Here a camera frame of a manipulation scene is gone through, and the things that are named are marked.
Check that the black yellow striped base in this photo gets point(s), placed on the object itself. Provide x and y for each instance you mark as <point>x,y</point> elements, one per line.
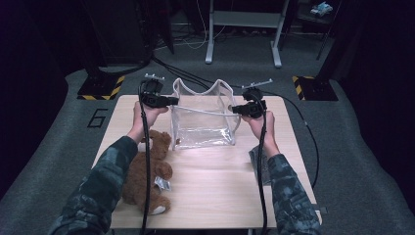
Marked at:
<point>98,89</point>
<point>316,89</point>

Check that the grey table bracket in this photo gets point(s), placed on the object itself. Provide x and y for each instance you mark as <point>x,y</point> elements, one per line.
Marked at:
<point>322,209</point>

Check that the black cabinet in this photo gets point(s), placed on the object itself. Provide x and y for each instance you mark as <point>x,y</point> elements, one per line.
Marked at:
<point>120,29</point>

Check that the brown teddy bear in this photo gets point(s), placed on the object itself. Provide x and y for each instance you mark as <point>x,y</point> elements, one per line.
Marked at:
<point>137,182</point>

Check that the person's left hand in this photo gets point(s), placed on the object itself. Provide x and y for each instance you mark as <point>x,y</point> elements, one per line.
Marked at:
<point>143,120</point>

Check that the person's right hand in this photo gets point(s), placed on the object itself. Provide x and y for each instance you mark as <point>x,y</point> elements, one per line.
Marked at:
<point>266,130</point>

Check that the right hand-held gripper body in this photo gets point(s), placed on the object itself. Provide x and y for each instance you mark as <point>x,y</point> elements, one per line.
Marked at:
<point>256,107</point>

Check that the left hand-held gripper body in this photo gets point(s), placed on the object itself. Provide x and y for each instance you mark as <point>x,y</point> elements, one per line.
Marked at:
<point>153,94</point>

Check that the blue white bundle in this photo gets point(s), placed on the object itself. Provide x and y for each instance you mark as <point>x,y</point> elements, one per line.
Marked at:
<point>321,8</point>

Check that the white metal stand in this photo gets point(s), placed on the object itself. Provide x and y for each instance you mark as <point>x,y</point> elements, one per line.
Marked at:
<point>244,19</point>

